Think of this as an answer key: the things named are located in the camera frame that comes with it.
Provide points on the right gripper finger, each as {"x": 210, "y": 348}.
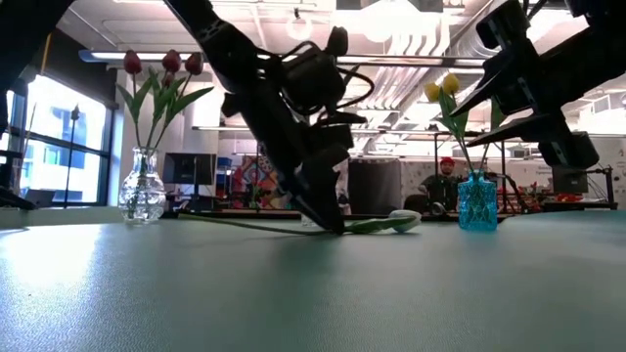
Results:
{"x": 528, "y": 129}
{"x": 494, "y": 88}

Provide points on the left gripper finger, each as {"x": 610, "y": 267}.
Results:
{"x": 325, "y": 190}
{"x": 288, "y": 176}

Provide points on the white artificial tulip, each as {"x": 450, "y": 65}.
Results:
{"x": 408, "y": 221}

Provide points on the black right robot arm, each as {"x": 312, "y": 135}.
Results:
{"x": 606, "y": 12}

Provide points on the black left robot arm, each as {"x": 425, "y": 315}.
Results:
{"x": 220, "y": 39}

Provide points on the small clear glass vase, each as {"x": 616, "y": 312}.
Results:
{"x": 307, "y": 221}

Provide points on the blue glass vase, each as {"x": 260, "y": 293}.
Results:
{"x": 478, "y": 200}

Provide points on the large round clear glass vase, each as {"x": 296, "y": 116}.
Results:
{"x": 143, "y": 195}

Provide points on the colourful patterned cloth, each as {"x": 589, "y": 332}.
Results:
{"x": 254, "y": 181}

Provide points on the black partition panel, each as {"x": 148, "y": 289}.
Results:
{"x": 374, "y": 186}

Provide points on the black computer monitor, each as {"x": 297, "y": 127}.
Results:
{"x": 189, "y": 168}
{"x": 569, "y": 182}

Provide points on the person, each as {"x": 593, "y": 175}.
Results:
{"x": 445, "y": 183}

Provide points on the green table mat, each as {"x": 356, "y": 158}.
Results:
{"x": 313, "y": 313}

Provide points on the ceiling light strip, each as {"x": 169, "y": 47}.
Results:
{"x": 102, "y": 55}

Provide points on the large window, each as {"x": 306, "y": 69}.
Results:
{"x": 63, "y": 146}

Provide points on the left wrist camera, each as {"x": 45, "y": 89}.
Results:
{"x": 315, "y": 78}

